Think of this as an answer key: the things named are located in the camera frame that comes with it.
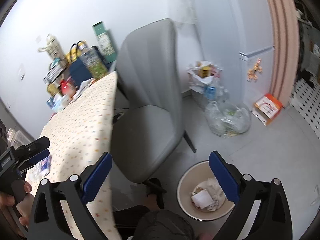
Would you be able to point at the orange white cardboard box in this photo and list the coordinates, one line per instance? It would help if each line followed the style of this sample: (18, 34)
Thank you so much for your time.
(267, 108)

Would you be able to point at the cream round trash bin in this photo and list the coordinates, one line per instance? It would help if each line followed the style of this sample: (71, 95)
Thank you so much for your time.
(200, 196)

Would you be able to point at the wire basket rack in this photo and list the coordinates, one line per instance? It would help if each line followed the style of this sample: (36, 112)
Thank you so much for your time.
(55, 73)

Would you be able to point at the clear jar with green contents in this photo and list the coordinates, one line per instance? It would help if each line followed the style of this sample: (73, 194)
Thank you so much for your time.
(93, 63)

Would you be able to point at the white bag of trash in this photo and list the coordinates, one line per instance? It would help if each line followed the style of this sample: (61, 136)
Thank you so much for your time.
(204, 78)

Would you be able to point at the white refrigerator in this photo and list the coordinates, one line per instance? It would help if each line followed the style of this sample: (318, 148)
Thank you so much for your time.
(237, 36)

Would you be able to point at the yellow snack bag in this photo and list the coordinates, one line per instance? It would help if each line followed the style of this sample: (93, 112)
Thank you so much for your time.
(76, 51)

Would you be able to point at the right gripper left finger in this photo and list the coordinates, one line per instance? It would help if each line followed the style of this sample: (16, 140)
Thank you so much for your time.
(94, 176)

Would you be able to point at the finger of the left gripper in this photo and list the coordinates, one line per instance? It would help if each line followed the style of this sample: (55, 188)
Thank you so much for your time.
(32, 161)

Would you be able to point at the cream canvas bag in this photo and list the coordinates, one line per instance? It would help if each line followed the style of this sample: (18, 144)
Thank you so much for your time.
(53, 48)

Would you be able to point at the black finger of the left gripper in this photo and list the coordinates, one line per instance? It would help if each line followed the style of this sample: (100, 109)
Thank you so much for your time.
(38, 146)

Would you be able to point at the person's left hand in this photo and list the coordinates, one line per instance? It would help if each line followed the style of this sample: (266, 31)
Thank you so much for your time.
(24, 208)

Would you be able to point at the grey upholstered chair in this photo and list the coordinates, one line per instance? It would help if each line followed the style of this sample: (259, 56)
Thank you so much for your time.
(152, 127)

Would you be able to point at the floral patterned tablecloth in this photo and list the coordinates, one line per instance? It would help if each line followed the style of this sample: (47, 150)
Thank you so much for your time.
(78, 136)

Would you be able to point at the green tall box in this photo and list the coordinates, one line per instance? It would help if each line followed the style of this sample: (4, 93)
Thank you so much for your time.
(105, 42)

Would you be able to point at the blue tissue box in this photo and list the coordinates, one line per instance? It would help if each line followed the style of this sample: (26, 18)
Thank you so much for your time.
(58, 102)

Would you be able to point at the white papers on table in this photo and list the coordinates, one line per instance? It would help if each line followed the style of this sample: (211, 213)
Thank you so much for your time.
(83, 86)

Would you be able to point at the navy blue tote bag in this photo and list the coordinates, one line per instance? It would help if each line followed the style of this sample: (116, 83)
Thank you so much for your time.
(79, 72)

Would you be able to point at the clear plastic trash bag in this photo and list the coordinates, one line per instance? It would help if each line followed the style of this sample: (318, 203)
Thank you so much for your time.
(226, 119)

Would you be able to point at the clear plastic water jug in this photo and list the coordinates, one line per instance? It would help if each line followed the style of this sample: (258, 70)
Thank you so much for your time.
(16, 139)

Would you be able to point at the purple tissue packet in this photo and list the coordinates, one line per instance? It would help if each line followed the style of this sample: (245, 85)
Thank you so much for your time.
(42, 168)

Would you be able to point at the yellow pickle jar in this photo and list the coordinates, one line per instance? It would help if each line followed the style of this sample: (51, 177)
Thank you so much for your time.
(52, 90)

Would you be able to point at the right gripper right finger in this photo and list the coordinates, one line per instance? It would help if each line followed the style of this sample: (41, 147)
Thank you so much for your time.
(227, 175)

